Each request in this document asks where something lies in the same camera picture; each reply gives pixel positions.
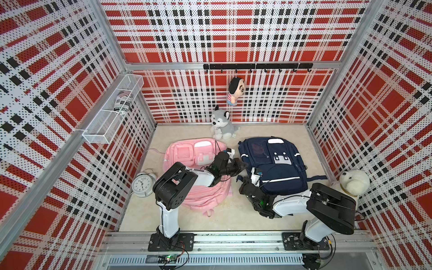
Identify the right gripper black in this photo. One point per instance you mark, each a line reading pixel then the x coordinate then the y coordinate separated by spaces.
pixel 246 181

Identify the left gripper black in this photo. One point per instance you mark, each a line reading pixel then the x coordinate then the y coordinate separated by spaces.
pixel 237 162

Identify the navy blue backpack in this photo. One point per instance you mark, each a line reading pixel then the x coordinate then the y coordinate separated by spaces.
pixel 284 171

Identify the pink backpack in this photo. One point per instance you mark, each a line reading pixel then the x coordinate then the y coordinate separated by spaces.
pixel 207 192

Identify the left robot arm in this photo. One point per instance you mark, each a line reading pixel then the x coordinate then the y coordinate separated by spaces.
pixel 170 191

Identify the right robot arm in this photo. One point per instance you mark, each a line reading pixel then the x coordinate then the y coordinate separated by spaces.
pixel 333 211

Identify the grey husky plush toy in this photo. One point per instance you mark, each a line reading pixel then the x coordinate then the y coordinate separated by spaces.
pixel 221 125

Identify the black-haired hanging doll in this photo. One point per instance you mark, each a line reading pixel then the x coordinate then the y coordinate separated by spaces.
pixel 236 89

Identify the white fluffy plush dog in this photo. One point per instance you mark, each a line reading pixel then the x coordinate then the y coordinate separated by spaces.
pixel 353 183

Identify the white alarm clock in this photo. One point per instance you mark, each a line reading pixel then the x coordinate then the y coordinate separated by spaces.
pixel 142 185

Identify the green circuit board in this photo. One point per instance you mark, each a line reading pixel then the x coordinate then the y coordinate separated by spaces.
pixel 161 259

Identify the striped can in basket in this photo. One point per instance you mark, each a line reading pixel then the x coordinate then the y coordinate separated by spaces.
pixel 123 102

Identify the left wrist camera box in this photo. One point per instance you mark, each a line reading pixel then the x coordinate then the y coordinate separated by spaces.
pixel 230 152

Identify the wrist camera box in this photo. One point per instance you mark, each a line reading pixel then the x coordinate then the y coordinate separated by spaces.
pixel 230 152
pixel 255 177

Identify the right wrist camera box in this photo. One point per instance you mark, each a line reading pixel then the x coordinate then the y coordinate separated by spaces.
pixel 255 177

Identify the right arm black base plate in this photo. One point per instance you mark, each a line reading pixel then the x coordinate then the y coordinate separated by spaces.
pixel 294 241

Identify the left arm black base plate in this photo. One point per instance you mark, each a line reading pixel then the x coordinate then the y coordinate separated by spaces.
pixel 178 243

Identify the black wall hook rail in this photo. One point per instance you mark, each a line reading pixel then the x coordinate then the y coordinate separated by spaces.
pixel 256 66

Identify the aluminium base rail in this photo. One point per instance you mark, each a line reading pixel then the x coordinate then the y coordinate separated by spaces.
pixel 236 242

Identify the white wire mesh basket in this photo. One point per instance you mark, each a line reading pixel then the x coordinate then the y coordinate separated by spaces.
pixel 106 123

